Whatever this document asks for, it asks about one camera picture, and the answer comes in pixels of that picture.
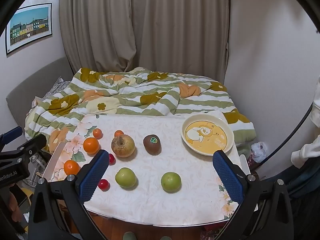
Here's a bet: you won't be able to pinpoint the yellow cartoon plate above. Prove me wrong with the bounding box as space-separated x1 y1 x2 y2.
181 114 235 157

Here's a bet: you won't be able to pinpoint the grey patterned pillow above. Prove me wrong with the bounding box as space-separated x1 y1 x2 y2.
44 77 72 99

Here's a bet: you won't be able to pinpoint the wall poster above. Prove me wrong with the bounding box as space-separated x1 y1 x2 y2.
5 3 53 57

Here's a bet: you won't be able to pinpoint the person's left hand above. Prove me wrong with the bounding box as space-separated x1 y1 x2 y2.
5 194 23 223

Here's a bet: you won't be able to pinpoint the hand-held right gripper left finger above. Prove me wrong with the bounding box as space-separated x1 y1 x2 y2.
26 149 110 240

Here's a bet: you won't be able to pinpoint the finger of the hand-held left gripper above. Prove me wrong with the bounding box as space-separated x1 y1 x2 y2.
0 126 23 144
0 134 48 161

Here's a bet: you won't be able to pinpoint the beige curtain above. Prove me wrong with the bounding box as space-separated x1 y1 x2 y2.
59 0 230 83

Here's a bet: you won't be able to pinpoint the white floral tablecloth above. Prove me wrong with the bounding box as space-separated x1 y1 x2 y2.
51 110 239 227

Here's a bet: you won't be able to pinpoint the white table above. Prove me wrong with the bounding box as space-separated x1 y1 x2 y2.
41 141 259 229

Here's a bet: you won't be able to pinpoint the black cable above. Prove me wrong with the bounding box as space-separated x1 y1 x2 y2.
260 102 314 167

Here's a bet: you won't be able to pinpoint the white plastic bag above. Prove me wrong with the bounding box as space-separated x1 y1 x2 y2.
250 142 268 163

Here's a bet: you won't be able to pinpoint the large orange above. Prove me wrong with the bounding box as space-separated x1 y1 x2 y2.
64 160 80 176
83 137 100 154

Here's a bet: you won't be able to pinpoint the grey padded headboard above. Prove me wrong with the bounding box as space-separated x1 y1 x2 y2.
5 56 75 133

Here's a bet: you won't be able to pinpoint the yellowish apple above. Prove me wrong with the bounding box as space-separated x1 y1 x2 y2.
111 134 136 158

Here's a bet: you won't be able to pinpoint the green round fruit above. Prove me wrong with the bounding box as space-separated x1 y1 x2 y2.
115 167 137 188
161 172 181 193

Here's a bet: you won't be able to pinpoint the brown kiwi with sticker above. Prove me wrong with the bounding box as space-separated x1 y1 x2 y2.
143 134 161 155

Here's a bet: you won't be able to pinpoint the green striped floral blanket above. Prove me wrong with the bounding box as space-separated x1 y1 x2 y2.
24 67 257 155

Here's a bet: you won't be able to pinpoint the person's dark trousers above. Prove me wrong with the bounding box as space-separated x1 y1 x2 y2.
260 166 320 230

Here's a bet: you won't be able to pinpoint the small cardboard box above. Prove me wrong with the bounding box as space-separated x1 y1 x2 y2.
31 96 44 108

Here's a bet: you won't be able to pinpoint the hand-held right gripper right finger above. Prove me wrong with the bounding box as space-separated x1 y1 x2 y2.
212 150 294 240

